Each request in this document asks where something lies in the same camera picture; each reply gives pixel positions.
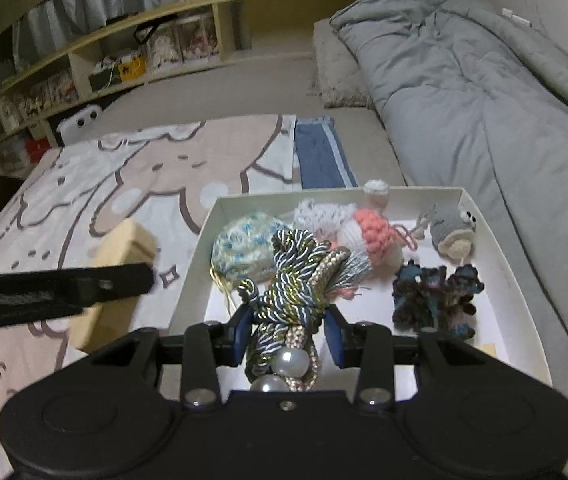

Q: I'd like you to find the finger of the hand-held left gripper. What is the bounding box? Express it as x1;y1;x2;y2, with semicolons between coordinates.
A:
71;262;155;307

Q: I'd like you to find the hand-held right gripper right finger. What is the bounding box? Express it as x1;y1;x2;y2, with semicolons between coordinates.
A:
324;306;475;408

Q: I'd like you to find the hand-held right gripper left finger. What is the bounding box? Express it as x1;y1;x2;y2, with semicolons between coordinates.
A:
89;305;256;408

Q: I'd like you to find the oval wooden box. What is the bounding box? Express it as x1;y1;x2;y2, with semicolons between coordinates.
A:
67;219;159;353

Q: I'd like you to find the white shallow cardboard box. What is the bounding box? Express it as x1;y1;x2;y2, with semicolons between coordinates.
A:
166;186;554;401

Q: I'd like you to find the braided rope tassel with pearls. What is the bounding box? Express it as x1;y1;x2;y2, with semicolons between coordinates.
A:
234;228;371;393

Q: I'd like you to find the dark multicolour crochet piece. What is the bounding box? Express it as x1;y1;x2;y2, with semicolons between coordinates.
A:
391;259;486;341

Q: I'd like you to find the pink and white crochet piece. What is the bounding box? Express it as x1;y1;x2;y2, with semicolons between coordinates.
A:
334;208;417;302

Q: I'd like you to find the small white pink crochet piece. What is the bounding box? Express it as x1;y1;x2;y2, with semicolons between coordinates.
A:
362;179;391;213

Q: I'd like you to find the grey crochet shark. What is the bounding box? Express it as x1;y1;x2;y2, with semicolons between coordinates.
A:
416;200;481;266

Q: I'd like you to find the cartoon printed blanket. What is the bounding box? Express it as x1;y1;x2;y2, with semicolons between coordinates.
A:
0;114;299;411

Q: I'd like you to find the red box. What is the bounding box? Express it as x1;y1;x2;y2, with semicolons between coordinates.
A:
25;137;60;163

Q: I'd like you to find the white device with round holes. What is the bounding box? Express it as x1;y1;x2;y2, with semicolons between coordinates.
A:
56;102;104;146

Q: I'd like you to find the blue towel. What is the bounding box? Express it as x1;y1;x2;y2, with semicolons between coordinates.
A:
294;116;360;188

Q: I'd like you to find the dark storage box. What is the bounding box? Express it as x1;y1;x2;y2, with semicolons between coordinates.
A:
88;71;117;92

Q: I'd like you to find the beige bed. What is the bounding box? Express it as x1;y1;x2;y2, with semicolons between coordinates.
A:
29;50;407;186

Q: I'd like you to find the yellow bag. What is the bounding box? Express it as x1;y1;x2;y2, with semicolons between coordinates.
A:
118;57;147;81

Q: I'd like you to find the clear doll display box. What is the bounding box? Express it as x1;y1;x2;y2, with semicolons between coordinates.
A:
146;25;182;68
176;16;217;61

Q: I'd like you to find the grey duvet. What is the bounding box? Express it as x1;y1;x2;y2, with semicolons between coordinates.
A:
329;0;568;480

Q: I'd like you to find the beige fluffy pillow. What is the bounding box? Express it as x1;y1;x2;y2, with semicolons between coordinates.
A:
308;20;377;109

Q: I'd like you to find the floral drawstring pouch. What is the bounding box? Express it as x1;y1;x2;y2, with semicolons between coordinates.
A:
210;211;285;306

